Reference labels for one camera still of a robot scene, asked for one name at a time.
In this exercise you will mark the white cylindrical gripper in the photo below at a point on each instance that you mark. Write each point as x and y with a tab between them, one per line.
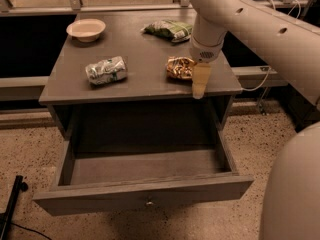
204	54

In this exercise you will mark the crushed orange can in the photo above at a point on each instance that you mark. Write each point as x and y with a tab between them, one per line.
180	68

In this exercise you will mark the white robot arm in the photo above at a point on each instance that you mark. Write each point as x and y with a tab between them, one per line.
291	206

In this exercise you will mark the crushed green silver can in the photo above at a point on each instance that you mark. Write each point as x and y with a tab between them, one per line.
106	71

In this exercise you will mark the open grey top drawer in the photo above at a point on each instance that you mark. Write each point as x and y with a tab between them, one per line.
178	168

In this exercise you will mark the green chip bag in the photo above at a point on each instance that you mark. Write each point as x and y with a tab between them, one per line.
175	31

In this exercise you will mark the grey wooden cabinet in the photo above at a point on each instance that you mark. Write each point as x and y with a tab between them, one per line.
146	106

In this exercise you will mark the cream ceramic bowl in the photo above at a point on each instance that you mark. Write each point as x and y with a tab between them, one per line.
86	30

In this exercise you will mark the upper metal railing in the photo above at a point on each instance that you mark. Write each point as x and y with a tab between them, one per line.
100	0

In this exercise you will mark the black stand leg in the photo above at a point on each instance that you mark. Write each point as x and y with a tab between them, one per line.
6	217

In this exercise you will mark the grey metal frame rail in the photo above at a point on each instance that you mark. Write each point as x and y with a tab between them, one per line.
30	88

